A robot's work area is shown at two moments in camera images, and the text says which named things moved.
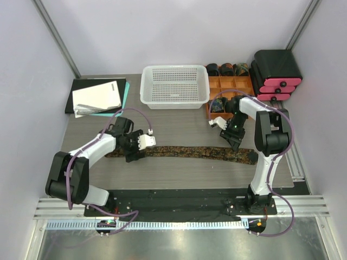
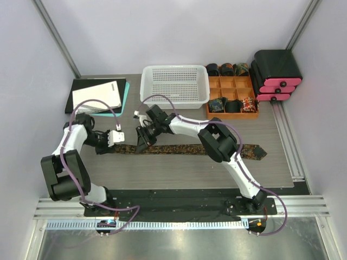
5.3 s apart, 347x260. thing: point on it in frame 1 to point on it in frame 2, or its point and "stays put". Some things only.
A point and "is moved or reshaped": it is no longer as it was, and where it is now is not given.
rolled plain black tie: x=232 y=106 stays put
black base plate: x=177 y=202 stays put
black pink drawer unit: x=274 y=74 stays put
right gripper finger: x=235 y=145 to x=147 y=148
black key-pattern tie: x=224 y=155 is moved or reshaped
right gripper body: x=235 y=128 to x=151 y=132
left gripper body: x=131 y=143 to x=102 y=140
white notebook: x=95 y=99 stays put
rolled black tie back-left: x=213 y=70 stays put
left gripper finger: x=129 y=157 to x=99 y=150
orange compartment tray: x=217 y=83 stays put
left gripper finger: x=139 y=154 to x=102 y=150
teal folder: x=127 y=90 stays put
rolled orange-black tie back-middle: x=226 y=70 stays put
